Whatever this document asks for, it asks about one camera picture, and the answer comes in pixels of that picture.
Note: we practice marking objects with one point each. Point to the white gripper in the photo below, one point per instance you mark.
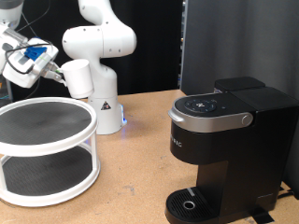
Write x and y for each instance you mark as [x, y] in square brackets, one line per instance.
[18, 76]

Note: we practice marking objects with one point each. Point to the black Keurig coffee machine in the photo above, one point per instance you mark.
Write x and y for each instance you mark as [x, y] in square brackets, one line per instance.
[243, 146]

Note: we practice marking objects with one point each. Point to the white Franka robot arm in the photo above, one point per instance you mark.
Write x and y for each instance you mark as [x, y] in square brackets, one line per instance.
[99, 90]

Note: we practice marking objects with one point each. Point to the white two-tier turntable rack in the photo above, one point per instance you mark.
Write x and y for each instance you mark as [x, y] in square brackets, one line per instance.
[46, 124]

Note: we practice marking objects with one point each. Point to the black curtain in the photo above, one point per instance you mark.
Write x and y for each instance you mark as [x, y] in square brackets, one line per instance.
[162, 62]

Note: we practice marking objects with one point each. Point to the black tape strip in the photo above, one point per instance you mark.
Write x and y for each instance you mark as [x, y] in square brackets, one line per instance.
[263, 216]

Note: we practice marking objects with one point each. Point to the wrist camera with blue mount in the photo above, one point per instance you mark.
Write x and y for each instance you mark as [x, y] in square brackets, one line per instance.
[32, 54]

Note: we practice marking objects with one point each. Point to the metal shelf frame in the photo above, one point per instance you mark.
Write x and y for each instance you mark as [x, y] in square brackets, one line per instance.
[4, 91]

